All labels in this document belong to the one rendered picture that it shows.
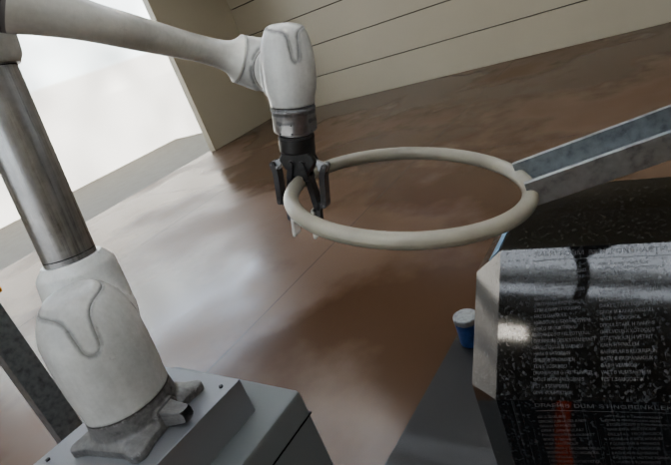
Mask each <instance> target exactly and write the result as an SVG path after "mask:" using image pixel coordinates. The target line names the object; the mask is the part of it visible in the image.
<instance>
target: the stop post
mask: <svg viewBox="0 0 671 465"><path fill-rule="evenodd" d="M0 365H1V367H2V368H3V369H4V371H5V372H6V374H7V375H8V376H9V378H10V379H11V381H12V382H13V383H14V385H15V386H16V387H17V389H18V390H19V392H20V393H21V394H22V396H23V397H24V398H25V400H26V401H27V403H28V404H29V405H30V407H31V408H32V409H33V411H34V412H35V414H36V415H37V416H38V418H39V419H40V420H41V422H42V423H43V425H44V426H45V427H46V429H47V430H48V431H49V433H50V434H51V436H52V437H53V438H54V440H55V441H56V442H57V444H59V443H60V442H61V441H62V440H63V439H65V438H66V437H67V436H68V435H69V434H71V433H72V432H73V431H74V430H75V429H77V428H78V427H79V426H80V425H81V424H83V422H82V420H81V419H80V418H79V416H78V415H77V413H76V412H75V410H74V409H73V408H72V406H71V405H70V404H69V402H68V401H67V399H66V398H65V397H64V395H63V393H62V392H61V390H60V389H59V387H58V386H57V384H56V383H55V381H54V380H53V378H52V377H51V375H50V374H49V373H48V371H47V370H46V368H45V367H44V365H43V364H42V362H41V361H40V359H39V358H38V357H37V355H36V354H35V352H34V351H33V349H32V348H31V346H30V345H29V343H28V342H27V341H26V339H25V338H24V336H23V335H22V333H21V332H20V330H19V329H18V327H17V326H16V325H15V323H14V322H13V320H12V319H11V317H10V316H9V314H8V313H7V311H6V310H5V309H4V307H3V306H2V304H1V303H0Z"/></svg>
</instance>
